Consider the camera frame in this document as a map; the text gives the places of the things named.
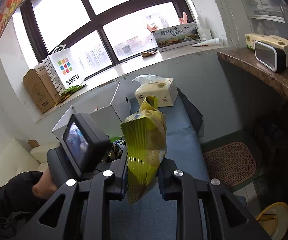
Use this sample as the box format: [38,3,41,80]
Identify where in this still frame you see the white tube on sill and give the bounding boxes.
[193,38,224,47]

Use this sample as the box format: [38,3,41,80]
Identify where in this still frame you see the green yellow sachets pile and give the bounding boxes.
[55,85,86,106]

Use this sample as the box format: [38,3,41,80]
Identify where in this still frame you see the white cardboard box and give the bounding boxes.
[52,82,131,140]

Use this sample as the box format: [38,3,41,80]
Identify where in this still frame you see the tissue pack on table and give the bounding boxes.
[132,74,178,107]

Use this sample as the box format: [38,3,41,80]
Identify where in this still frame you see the crumpled brown wrapper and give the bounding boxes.
[141,50,158,57]

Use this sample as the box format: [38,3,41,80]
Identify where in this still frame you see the white black speaker device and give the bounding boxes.
[254,41,287,73]

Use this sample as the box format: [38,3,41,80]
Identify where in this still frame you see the person's left forearm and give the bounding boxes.
[0,171,46,239]

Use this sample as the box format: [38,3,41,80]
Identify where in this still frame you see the white bottle on sill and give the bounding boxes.
[198,25,212,41]

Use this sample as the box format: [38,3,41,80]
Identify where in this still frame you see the tissue box on counter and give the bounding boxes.
[245,33,288,68]

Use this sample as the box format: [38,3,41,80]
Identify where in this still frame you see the printed long gift box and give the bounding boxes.
[152,23,201,52]

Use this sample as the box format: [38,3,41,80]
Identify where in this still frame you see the olive green snack bag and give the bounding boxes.
[121,96,167,204]

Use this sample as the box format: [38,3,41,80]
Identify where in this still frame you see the brown woven stool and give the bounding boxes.
[204,141,257,188]

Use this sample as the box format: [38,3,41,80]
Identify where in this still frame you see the white SANFU shopping bag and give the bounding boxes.
[43,44,86,96]

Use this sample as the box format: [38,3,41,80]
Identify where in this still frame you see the brown cardboard box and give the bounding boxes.
[23,63,60,113]

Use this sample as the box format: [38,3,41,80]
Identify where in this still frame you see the person's left hand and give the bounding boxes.
[32,167,58,199]

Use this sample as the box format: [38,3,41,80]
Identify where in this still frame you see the yellow round stool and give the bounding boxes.
[256,202,288,239]

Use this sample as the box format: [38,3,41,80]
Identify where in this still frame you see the clear drawer organizer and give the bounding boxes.
[241,0,288,40]

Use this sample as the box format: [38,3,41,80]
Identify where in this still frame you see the cream sofa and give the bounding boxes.
[0,138,60,187]

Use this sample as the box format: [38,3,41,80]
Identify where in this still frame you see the black window frame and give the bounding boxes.
[20,0,193,80]

